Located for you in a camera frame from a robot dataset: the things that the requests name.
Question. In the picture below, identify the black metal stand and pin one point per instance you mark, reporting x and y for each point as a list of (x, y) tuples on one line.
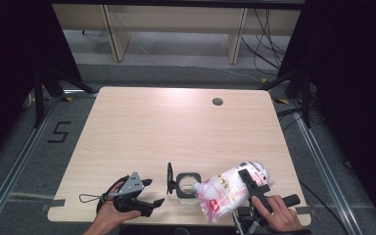
[(39, 98), (305, 98)]

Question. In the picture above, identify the grey tape strip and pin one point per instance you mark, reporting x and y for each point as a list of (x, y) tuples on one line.
[(304, 210), (54, 204)]

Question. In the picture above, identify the grey round table grommet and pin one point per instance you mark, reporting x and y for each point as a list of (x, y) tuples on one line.
[(217, 101)]

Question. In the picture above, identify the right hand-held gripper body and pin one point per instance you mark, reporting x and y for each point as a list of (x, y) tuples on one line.
[(261, 190)]

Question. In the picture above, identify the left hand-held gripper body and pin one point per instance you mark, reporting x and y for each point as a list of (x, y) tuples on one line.
[(132, 186)]

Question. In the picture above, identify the person's left hand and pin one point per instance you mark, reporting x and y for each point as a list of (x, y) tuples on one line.
[(111, 217)]

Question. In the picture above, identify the clear jar with black lid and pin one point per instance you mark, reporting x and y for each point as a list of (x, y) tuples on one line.
[(180, 192)]

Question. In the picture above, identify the beige wooden shelf unit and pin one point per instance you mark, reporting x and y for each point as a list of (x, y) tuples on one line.
[(176, 19)]

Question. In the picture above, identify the metal floor rail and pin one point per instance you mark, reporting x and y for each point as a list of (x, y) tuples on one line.
[(323, 169), (19, 160)]

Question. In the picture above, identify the person's right hand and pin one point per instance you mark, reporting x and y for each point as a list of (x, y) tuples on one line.
[(280, 217)]

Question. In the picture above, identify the black curtain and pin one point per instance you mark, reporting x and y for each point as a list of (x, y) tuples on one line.
[(355, 98), (9, 65)]

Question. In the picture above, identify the red and white sugar pouch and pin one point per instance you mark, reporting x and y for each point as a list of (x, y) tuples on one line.
[(222, 192)]

